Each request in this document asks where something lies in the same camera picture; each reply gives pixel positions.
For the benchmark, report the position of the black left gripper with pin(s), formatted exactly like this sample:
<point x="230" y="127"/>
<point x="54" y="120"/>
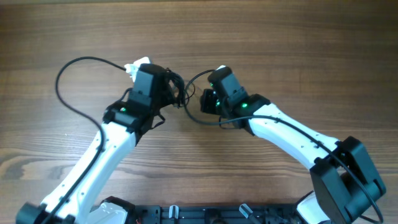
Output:
<point x="168" y="93"/>

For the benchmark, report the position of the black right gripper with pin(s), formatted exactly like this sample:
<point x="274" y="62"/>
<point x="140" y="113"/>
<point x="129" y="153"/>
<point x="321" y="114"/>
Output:
<point x="207" y="101"/>

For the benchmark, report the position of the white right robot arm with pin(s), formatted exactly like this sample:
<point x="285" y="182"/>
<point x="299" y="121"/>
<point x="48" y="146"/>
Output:
<point x="345" y="180"/>

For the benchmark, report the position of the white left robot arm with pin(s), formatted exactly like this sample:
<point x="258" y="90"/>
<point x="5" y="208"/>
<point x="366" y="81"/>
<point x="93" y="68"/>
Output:
<point x="124" y="123"/>

